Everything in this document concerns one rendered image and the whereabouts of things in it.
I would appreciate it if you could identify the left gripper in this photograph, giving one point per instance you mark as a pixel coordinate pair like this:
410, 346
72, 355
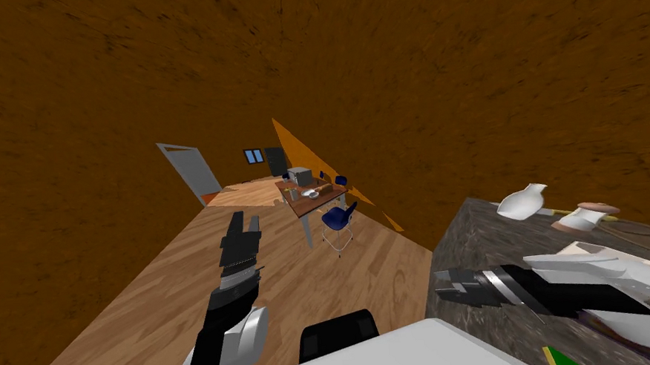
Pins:
240, 251

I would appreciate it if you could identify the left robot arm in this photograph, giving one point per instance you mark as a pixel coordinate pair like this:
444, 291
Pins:
220, 330

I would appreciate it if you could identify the white vase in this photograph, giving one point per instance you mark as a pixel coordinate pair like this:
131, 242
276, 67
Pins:
520, 202

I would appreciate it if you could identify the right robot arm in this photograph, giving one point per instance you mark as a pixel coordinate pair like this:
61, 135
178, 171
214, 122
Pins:
609, 283

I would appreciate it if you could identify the grey door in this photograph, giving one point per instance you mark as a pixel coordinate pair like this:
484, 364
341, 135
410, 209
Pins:
194, 171

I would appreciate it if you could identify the white shaker with brown cap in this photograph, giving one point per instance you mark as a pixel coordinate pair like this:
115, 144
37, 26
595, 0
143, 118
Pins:
585, 217

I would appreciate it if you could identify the dark door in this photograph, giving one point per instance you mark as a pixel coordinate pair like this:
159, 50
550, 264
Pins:
276, 162

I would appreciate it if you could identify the green book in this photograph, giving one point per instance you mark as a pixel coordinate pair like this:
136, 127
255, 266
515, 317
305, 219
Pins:
564, 362

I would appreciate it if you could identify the blue window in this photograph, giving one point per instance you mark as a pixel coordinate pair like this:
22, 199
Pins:
254, 156

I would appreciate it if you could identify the brown dining table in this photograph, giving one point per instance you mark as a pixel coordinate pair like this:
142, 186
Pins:
317, 198

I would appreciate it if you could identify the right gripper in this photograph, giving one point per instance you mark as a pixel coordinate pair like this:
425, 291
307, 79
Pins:
463, 288

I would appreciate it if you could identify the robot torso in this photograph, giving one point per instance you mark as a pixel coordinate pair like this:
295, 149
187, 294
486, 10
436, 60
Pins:
390, 361

